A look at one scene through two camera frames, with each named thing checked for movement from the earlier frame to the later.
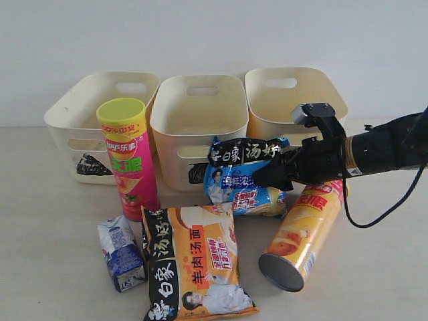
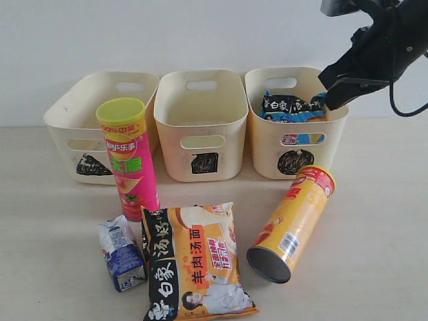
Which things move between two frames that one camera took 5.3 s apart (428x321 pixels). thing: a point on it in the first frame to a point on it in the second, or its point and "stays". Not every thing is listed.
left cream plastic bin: (74, 120) stays
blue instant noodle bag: (229, 180) to (285, 109)
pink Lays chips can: (124, 121) stays
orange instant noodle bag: (192, 263) stays
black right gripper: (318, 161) to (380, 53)
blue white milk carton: (124, 253) stays
